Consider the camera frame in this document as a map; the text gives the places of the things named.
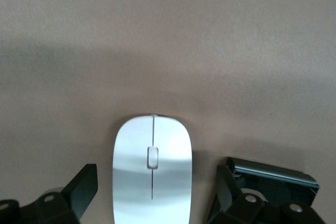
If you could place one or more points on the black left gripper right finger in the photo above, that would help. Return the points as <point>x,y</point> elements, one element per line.
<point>231,203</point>

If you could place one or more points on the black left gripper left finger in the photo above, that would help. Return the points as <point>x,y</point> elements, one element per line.
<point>76,190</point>

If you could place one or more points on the white computer mouse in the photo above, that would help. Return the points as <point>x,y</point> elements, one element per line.
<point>136,155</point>

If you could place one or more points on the brown table cover mat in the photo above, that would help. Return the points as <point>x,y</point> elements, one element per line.
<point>168,51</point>

